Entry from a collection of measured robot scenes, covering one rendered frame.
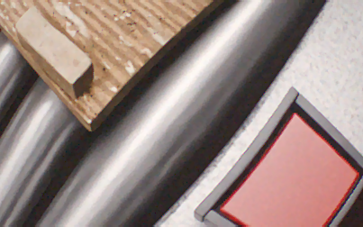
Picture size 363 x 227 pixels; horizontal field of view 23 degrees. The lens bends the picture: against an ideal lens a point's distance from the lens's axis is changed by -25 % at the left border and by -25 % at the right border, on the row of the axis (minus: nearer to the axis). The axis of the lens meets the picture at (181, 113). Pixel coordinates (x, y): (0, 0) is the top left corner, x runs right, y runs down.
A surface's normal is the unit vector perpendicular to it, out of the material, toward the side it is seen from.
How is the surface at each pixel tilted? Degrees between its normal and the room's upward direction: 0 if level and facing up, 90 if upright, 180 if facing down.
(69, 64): 5
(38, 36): 12
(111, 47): 0
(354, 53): 0
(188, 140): 49
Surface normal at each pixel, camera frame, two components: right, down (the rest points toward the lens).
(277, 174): -0.01, -0.29
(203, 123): 0.59, 0.26
